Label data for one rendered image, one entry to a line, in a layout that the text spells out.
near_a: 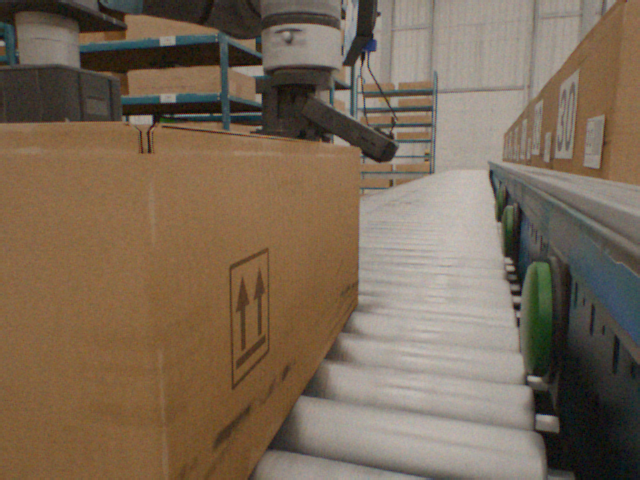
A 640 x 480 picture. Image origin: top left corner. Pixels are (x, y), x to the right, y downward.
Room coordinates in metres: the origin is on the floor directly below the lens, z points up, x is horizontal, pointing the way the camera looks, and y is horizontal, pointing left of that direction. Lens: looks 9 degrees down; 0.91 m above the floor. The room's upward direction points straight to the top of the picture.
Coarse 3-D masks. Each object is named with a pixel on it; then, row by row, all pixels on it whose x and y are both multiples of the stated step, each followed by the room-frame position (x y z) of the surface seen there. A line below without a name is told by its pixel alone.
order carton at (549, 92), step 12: (552, 84) 0.91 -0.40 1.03; (540, 96) 1.09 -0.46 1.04; (552, 96) 0.90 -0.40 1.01; (552, 108) 0.89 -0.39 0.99; (552, 120) 0.88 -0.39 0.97; (552, 132) 0.87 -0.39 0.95; (540, 144) 1.03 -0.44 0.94; (552, 144) 0.86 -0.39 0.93; (540, 156) 1.02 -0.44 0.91; (552, 156) 0.85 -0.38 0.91; (540, 168) 1.01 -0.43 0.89; (552, 168) 0.84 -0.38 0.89
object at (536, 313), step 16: (528, 272) 0.30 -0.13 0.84; (544, 272) 0.29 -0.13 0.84; (528, 288) 0.29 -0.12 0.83; (544, 288) 0.28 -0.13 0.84; (528, 304) 0.28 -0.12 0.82; (544, 304) 0.27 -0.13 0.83; (528, 320) 0.28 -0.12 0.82; (544, 320) 0.27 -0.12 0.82; (528, 336) 0.28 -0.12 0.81; (544, 336) 0.27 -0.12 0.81; (528, 352) 0.28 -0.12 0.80; (544, 352) 0.27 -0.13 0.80; (528, 368) 0.28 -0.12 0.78; (544, 368) 0.27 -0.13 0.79
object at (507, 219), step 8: (504, 208) 0.68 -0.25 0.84; (512, 208) 0.66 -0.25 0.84; (504, 216) 0.66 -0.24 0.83; (512, 216) 0.65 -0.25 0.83; (504, 224) 0.65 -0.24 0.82; (512, 224) 0.64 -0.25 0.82; (504, 232) 0.65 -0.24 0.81; (512, 232) 0.64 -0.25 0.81; (504, 240) 0.65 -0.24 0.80; (504, 248) 0.65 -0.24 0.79; (504, 256) 0.66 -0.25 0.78
